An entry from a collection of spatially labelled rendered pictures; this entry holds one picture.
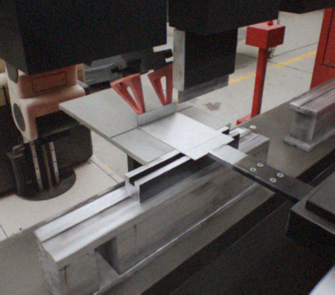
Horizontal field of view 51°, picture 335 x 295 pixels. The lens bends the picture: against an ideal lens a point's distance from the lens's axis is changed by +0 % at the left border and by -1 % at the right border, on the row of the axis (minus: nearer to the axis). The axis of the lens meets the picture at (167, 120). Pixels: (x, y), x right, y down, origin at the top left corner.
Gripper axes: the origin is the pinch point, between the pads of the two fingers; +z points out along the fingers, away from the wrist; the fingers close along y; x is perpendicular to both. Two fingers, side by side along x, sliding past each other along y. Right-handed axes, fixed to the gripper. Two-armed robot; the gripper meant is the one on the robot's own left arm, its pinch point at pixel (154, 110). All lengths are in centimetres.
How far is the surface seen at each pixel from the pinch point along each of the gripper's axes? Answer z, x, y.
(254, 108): 28, 116, 160
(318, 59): 2, 17, 84
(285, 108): 11.1, 8.1, 45.6
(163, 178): 8.2, -10.8, -9.2
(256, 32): -21, 91, 152
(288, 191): 13.0, -23.1, -1.0
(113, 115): -1.2, 5.2, -5.1
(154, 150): 5.1, -6.8, -6.7
